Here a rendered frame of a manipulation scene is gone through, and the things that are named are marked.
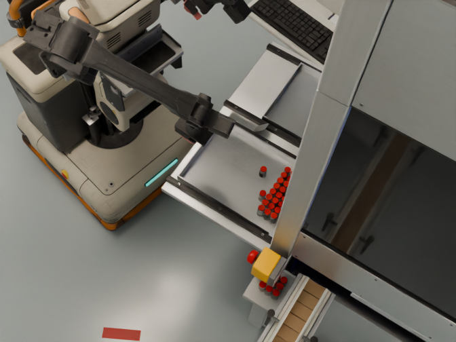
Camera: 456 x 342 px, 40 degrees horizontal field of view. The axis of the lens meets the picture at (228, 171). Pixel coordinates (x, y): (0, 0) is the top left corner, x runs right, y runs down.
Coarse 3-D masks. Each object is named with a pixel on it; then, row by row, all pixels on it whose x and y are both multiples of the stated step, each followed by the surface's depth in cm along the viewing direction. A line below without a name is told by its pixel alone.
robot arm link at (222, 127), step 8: (208, 96) 158; (216, 112) 162; (208, 120) 162; (216, 120) 162; (224, 120) 162; (232, 120) 165; (216, 128) 162; (224, 128) 162; (232, 128) 164; (224, 136) 165
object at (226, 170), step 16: (240, 128) 204; (208, 144) 204; (224, 144) 205; (240, 144) 205; (256, 144) 205; (192, 160) 200; (208, 160) 202; (224, 160) 202; (240, 160) 202; (256, 160) 202; (272, 160) 203; (288, 160) 202; (192, 176) 199; (208, 176) 199; (224, 176) 199; (240, 176) 200; (256, 176) 200; (272, 176) 200; (208, 192) 197; (224, 192) 197; (240, 192) 197; (256, 192) 197; (240, 208) 195; (256, 208) 195; (256, 224) 189; (272, 224) 193
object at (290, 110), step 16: (304, 64) 216; (288, 80) 213; (304, 80) 217; (288, 96) 214; (304, 96) 214; (272, 112) 211; (288, 112) 211; (304, 112) 211; (288, 128) 208; (304, 128) 208
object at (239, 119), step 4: (232, 112) 210; (232, 116) 209; (236, 116) 209; (240, 116) 209; (236, 120) 209; (240, 120) 209; (244, 120) 209; (244, 124) 208; (248, 124) 208; (252, 124) 208; (264, 124) 204; (268, 124) 202; (248, 128) 207; (252, 128) 208; (256, 128) 206; (260, 128) 204; (264, 128) 202
